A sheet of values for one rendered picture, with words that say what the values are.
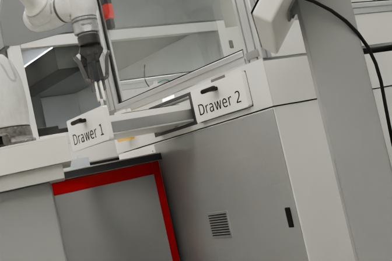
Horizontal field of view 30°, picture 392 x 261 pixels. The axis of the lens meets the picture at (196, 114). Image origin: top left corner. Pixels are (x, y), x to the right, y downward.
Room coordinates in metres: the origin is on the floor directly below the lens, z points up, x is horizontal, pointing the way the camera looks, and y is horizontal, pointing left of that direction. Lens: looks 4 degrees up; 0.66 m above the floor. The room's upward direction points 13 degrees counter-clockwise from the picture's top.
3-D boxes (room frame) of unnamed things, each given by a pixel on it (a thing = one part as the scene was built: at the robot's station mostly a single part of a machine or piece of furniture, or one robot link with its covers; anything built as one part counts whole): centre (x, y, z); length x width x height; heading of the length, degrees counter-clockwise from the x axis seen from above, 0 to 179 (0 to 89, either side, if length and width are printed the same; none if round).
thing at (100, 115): (2.41, 0.36, 0.87); 0.29 x 0.02 x 0.11; 34
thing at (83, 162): (2.62, 0.49, 0.78); 0.12 x 0.08 x 0.04; 137
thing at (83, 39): (2.51, 0.31, 1.16); 0.08 x 0.07 x 0.09; 102
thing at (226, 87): (2.33, -0.09, 0.87); 0.29 x 0.02 x 0.11; 34
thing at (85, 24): (2.51, 0.31, 1.23); 0.09 x 0.09 x 0.06
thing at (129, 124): (2.53, 0.18, 0.86); 0.40 x 0.26 x 0.06; 124
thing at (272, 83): (2.83, -0.33, 0.87); 1.02 x 0.95 x 0.14; 34
